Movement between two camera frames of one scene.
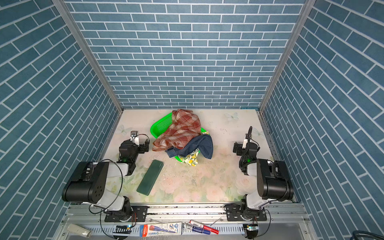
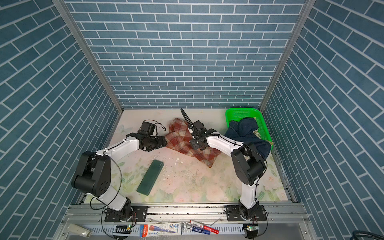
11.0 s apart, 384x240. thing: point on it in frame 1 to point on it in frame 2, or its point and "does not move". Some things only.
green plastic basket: [161, 125] to [238, 114]
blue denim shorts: [203, 143] to [242, 131]
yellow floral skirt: [191, 159] to [256, 132]
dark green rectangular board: [150, 176] does not move
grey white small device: [75, 228] does not move
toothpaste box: [160, 229] does not move
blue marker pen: [192, 228] does not move
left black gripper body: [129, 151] to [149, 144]
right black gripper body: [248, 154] to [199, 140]
